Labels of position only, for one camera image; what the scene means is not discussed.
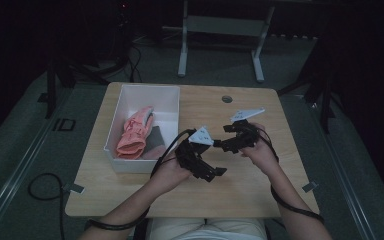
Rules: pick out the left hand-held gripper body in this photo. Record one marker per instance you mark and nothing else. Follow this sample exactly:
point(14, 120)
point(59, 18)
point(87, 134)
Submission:
point(193, 153)

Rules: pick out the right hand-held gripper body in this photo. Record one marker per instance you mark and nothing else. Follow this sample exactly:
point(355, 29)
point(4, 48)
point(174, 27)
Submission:
point(245, 136)

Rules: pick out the grey and pink knit glove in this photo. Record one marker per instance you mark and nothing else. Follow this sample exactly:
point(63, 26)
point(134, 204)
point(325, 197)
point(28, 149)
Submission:
point(156, 140)

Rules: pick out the white plastic box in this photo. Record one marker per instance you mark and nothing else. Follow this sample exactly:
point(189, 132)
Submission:
point(140, 96)

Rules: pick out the person's right hand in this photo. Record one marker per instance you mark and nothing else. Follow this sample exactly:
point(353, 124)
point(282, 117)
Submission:
point(265, 156)

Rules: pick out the person's left hand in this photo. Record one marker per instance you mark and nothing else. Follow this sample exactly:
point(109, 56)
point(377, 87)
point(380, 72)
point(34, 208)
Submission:
point(170, 173)

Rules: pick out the grey round table grommet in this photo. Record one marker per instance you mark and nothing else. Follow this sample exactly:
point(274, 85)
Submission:
point(227, 99)

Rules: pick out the person's light trousers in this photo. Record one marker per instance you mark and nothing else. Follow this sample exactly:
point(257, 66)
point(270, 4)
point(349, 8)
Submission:
point(206, 230)

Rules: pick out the grey table clamp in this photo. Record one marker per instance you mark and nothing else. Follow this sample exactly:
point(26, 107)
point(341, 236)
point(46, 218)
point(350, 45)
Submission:
point(310, 187)
point(75, 188)

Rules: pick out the black tripod stand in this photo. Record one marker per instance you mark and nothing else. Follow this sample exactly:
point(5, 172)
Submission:
point(320, 93)
point(63, 76)

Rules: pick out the white metal desk frame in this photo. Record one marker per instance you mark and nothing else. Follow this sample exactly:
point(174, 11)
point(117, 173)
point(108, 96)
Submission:
point(223, 25)

